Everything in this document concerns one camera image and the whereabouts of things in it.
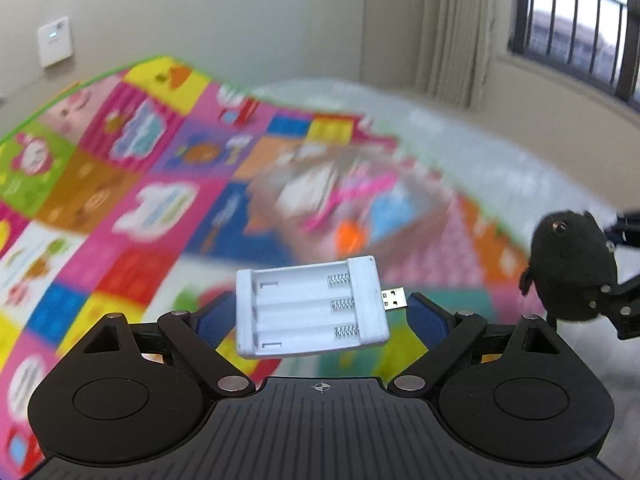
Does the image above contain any black plush toy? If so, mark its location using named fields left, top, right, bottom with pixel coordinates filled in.
left=519, top=210, right=618, bottom=331

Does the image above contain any beige curtain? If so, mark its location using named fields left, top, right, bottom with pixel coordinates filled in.
left=415, top=0, right=521, bottom=108

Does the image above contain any window with bars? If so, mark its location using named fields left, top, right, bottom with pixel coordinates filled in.
left=507, top=0, right=640, bottom=106

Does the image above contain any colourful cartoon play mat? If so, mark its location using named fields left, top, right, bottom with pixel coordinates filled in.
left=0, top=55, right=541, bottom=480

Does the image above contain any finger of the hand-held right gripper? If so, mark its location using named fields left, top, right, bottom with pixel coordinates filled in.
left=592, top=280, right=640, bottom=342
left=602, top=212, right=640, bottom=250

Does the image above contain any pink cardboard box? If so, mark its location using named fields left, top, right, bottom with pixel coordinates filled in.
left=245, top=152, right=451, bottom=261

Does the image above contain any blue tissue packet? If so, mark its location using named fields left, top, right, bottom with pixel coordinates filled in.
left=365, top=200, right=407, bottom=241

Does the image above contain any white battery charger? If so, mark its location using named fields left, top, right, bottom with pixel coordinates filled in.
left=235, top=256, right=408, bottom=359

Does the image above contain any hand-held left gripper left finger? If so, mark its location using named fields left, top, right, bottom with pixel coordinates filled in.
left=82, top=292, right=253, bottom=397

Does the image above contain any pink toy net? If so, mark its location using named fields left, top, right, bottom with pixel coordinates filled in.
left=300, top=170, right=401, bottom=231

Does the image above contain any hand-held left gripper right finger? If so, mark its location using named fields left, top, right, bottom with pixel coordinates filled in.
left=390, top=294, right=563, bottom=397

